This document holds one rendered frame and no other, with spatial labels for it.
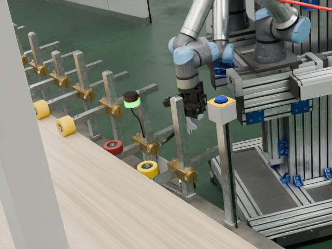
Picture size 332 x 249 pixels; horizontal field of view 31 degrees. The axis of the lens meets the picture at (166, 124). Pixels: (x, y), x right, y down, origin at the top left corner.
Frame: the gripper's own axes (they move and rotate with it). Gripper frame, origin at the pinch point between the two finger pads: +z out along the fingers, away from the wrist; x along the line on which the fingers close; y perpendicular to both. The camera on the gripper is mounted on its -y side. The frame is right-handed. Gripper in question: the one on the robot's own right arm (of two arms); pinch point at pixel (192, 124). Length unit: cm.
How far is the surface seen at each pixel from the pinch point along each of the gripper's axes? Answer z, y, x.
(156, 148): -2.8, -26.0, -8.4
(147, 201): -8, -55, -44
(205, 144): 84, 79, 96
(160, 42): 85, 184, 293
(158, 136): -3.3, -20.0, -1.4
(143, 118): -17.2, -28.6, -5.5
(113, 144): -9.1, -41.6, -0.4
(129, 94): -29.2, -31.7, -3.8
